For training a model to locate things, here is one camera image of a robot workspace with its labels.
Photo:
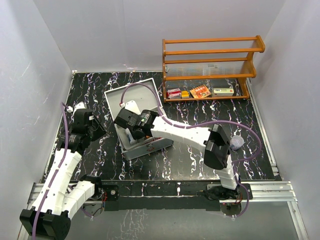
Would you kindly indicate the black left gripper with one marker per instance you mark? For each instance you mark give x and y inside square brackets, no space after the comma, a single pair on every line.
[101,130]

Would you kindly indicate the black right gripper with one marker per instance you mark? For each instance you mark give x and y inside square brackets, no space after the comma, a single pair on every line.
[134,137]

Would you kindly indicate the grey medicine case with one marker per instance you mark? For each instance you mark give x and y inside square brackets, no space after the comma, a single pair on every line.
[145,94]

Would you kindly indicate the blue white tube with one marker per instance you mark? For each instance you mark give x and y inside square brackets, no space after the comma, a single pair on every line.
[129,136]

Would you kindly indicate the grey divided tray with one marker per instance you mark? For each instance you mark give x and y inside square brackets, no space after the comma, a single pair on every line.
[124,140]

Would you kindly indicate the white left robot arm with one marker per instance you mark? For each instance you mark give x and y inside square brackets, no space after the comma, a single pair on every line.
[51,213]

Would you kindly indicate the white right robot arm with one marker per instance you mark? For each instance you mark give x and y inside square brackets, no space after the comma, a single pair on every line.
[212,141]

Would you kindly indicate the red white medicine box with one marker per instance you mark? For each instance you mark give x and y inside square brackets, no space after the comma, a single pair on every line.
[175,93]

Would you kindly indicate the orange medicine packet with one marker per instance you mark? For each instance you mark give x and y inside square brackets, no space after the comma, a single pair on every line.
[200,92]

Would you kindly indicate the long white medicine box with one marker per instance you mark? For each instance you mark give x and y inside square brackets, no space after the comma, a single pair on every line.
[223,92]

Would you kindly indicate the small yellow box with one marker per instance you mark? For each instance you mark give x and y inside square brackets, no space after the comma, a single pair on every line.
[185,94]

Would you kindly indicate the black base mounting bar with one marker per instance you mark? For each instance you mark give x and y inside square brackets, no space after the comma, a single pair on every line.
[206,195]

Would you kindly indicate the orange wooden shelf rack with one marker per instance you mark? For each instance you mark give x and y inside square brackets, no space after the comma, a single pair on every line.
[214,62]

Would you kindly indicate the clear round container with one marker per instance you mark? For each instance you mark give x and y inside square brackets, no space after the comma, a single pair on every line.
[236,142]

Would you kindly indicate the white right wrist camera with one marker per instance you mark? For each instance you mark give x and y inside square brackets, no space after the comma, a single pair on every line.
[129,107]

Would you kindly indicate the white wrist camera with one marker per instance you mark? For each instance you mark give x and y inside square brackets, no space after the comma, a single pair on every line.
[129,107]
[80,105]

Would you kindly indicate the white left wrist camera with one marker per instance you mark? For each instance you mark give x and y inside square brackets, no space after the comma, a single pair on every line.
[80,105]

